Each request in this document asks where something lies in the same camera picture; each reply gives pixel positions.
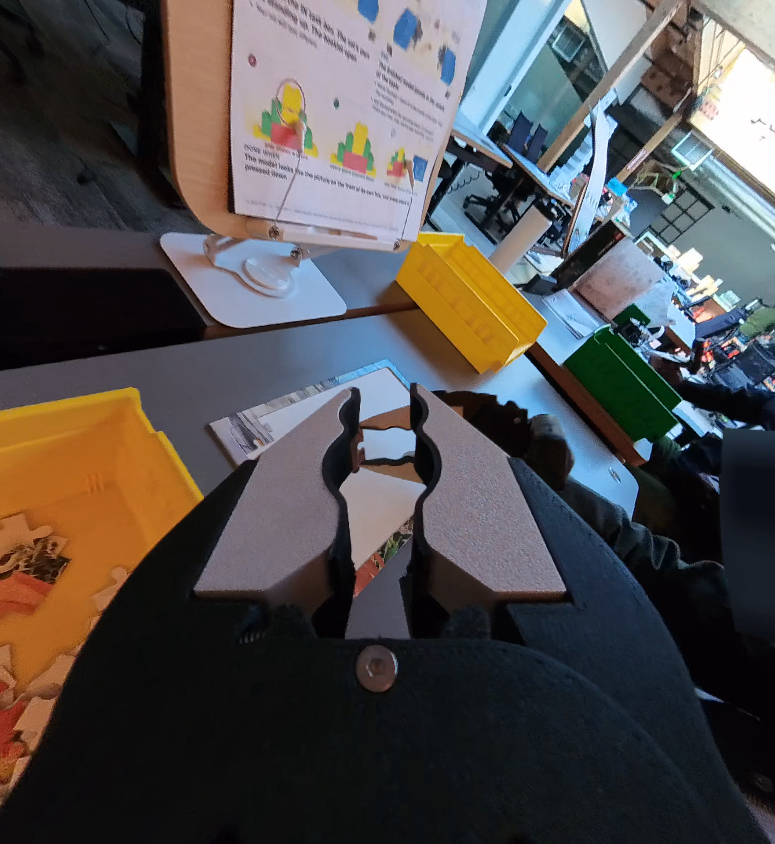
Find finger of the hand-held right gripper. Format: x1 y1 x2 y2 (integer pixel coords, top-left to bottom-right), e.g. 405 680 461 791
353 458 430 489
359 405 419 444

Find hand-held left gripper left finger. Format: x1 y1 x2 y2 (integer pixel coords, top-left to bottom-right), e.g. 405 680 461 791
193 388 364 639

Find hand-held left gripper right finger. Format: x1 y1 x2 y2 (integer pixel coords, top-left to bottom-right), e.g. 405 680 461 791
405 382 568 639

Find puzzle frame board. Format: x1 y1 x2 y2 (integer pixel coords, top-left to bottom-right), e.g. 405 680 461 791
209 359 429 597

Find yellow bin with puzzle pieces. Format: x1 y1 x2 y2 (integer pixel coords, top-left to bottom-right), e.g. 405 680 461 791
0 388 204 792

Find pile of puzzle pieces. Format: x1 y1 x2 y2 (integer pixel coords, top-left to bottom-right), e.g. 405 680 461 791
0 514 131 844

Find grey desk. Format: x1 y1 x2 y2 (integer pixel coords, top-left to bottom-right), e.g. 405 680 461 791
526 290 725 466
0 310 640 597
0 221 421 344

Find empty yellow bin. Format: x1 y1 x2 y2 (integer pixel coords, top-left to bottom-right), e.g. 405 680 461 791
395 232 548 375

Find white booklet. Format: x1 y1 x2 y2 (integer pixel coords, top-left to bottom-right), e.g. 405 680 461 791
542 287 603 340

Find green bin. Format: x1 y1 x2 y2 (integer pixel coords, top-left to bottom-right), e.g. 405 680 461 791
562 326 683 444

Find white bottle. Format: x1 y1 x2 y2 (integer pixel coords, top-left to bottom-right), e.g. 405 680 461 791
490 201 553 274

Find black carton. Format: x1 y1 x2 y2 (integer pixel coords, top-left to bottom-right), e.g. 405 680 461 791
552 221 632 291

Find pale printed box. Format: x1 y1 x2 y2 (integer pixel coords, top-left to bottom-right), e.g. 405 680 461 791
572 237 665 320

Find document stand with white sheet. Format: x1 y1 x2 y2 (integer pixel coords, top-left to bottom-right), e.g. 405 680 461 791
562 99 619 255

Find instruction sheet on stand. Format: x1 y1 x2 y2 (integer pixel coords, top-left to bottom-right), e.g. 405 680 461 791
160 0 471 255

